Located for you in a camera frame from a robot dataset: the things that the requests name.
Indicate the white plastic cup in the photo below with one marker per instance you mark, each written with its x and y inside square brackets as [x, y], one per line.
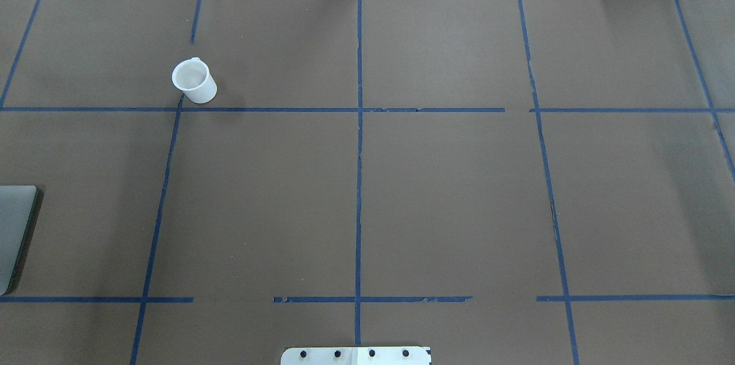
[193, 78]

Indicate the silver laptop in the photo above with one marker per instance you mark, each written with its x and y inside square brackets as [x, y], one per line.
[17, 212]

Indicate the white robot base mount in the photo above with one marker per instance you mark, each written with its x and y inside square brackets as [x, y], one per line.
[357, 355]

